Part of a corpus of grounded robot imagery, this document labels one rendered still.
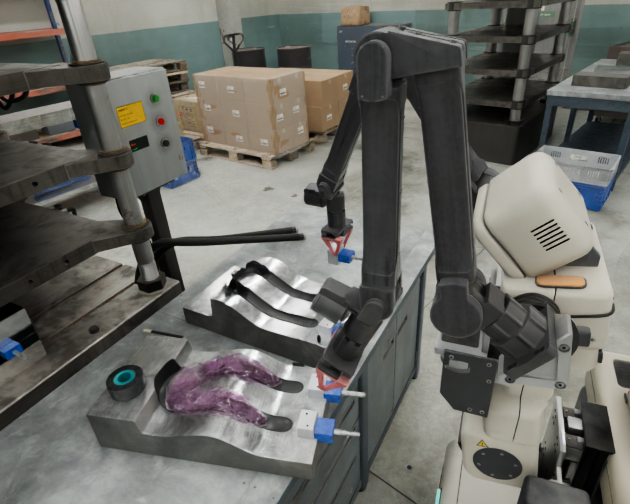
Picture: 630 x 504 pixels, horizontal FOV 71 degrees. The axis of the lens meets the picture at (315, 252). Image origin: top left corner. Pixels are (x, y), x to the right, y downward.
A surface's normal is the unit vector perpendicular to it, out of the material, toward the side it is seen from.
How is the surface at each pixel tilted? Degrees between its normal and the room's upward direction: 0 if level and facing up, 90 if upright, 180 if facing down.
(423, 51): 89
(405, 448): 0
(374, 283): 90
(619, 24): 90
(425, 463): 0
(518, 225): 90
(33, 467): 0
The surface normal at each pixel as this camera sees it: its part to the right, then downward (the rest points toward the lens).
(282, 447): -0.06, -0.86
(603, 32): -0.65, 0.42
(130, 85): 0.87, 0.20
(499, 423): -0.37, 0.49
